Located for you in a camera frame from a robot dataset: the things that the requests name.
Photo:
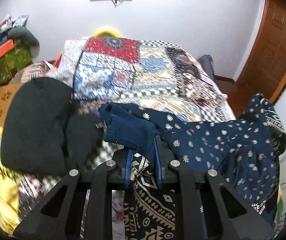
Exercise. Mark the dark green cushion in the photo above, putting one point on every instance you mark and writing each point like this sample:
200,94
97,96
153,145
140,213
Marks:
23,34

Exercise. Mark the black folded garment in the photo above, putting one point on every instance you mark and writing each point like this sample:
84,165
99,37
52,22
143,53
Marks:
43,132

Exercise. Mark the orange flat box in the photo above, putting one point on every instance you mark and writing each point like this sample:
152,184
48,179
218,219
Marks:
6,47

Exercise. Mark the navy patterned hooded garment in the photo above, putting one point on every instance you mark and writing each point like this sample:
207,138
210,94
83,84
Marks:
242,151

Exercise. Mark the yellow round object behind bed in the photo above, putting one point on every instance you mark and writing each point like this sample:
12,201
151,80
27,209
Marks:
106,32

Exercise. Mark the wooden door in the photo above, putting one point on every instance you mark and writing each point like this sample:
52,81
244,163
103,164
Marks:
265,69

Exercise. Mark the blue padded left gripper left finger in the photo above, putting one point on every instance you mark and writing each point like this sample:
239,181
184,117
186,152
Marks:
128,168

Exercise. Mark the patchwork patterned bedspread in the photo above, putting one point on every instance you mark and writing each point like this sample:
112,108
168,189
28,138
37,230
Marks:
161,76

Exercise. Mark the yellow printed garment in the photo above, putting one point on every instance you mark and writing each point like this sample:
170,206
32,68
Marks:
9,196

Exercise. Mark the grey-blue backpack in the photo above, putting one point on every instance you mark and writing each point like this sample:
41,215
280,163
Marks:
207,64

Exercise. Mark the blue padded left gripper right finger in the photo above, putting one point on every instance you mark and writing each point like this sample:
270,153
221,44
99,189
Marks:
157,166

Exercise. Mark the green patterned box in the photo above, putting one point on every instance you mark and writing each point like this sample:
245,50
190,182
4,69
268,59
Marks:
13,61

